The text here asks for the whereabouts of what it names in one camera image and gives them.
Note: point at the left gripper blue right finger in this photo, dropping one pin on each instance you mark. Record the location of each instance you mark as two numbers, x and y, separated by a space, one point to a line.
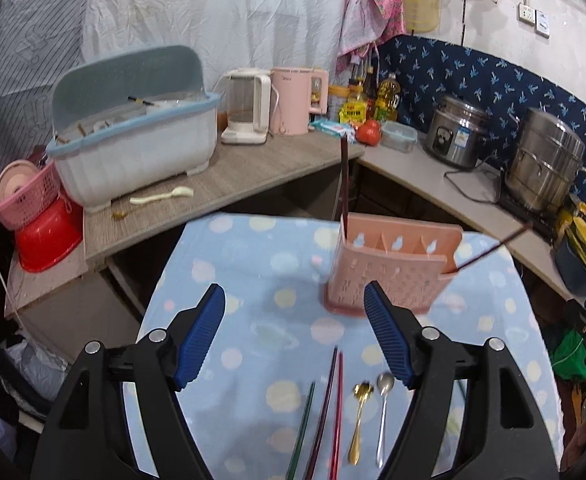
395 330

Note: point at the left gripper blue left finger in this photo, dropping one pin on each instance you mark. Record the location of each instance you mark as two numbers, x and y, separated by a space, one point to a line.
203 322

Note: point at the silver metal spoon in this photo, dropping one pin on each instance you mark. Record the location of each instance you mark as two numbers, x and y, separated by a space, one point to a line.
385 383

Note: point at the gold flower spoon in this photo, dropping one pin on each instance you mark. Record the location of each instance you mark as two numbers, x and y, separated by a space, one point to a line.
362 392

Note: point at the dark maroon chopstick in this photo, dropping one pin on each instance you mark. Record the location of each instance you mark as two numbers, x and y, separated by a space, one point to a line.
344 182
318 435
510 238

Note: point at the red chopstick black band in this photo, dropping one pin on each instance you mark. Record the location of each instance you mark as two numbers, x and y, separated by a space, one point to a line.
337 429

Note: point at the green chopstick gold band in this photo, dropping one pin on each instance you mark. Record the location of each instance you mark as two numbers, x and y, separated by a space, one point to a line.
300 436

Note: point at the pink perforated utensil holder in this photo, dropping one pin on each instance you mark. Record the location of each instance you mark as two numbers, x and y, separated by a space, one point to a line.
412 260

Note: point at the white plastic rice paddle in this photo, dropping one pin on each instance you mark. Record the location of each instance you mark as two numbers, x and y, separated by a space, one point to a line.
177 192

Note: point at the red plastic basin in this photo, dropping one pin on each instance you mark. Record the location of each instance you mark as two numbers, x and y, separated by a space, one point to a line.
51 237

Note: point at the black induction cooker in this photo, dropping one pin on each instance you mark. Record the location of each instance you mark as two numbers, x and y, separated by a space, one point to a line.
542 224

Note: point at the clear food container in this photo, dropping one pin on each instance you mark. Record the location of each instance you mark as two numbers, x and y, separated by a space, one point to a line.
399 137

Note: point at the red tomato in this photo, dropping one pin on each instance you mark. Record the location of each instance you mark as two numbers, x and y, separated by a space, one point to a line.
369 133

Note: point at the silver rice cooker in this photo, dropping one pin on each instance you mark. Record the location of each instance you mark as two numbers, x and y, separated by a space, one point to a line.
455 132

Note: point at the blue wet wipes pack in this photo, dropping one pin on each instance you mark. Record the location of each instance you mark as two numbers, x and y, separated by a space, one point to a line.
337 129

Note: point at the pink plastic basket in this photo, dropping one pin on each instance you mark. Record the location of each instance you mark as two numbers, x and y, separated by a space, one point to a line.
26 190

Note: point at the white dish rack blue lid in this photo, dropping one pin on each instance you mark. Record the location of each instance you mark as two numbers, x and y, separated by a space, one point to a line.
125 122

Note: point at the yellow seasoning bag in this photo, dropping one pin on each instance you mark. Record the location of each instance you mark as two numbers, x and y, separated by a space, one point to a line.
353 113

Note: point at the yellow cooking oil bottle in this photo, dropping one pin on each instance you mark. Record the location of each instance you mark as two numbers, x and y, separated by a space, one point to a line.
387 101

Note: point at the stainless steel steamer pot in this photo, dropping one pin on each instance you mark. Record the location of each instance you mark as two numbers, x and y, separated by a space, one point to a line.
548 158

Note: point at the white electric kettle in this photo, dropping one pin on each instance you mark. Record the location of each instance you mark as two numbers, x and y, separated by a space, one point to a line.
248 102

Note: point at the dark sauce bottle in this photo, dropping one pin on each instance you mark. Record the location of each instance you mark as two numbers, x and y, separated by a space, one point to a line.
370 90

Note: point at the white yellow canister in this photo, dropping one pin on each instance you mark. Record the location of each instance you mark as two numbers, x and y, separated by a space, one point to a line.
337 97

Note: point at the pink electric kettle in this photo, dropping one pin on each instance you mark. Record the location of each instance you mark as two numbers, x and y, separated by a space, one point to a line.
299 92

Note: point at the navy patterned cloth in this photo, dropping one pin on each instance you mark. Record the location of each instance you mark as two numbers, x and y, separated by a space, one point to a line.
428 69

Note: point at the pink floral apron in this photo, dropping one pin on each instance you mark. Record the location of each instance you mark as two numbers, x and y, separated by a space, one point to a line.
365 25

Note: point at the white wall socket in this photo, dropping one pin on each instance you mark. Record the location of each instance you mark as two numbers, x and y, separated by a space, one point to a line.
526 14

